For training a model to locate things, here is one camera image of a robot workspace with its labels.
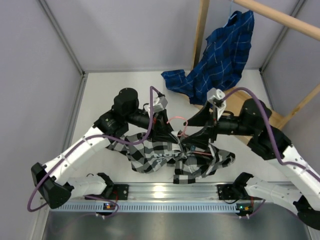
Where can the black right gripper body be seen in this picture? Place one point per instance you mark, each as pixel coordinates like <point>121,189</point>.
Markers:
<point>226,125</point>

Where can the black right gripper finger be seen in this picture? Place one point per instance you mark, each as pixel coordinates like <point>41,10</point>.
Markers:
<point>201,139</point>
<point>204,117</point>

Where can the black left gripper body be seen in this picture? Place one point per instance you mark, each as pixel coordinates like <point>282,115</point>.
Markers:
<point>141,119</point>

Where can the black white checkered shirt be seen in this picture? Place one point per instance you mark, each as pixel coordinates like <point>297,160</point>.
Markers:
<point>190,163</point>

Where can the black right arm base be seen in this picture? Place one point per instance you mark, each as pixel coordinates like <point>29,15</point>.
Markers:
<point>232,193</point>

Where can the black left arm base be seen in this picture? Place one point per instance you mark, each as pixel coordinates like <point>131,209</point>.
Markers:
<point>113,192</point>

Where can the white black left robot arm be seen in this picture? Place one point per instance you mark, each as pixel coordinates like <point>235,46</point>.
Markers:
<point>125,128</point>

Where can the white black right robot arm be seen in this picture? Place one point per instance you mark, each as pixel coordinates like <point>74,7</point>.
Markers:
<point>273,146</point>

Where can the blue plaid shirt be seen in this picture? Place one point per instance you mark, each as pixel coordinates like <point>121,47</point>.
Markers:
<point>222,63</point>

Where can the light blue hanger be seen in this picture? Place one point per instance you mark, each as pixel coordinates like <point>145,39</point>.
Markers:
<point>231,15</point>

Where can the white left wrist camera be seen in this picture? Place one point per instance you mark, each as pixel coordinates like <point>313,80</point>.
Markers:
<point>159,104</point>

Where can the aluminium mounting rail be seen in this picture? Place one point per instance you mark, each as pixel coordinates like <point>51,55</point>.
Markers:
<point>150,191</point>

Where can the slotted grey cable duct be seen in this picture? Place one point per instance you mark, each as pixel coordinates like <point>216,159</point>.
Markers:
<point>154,207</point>

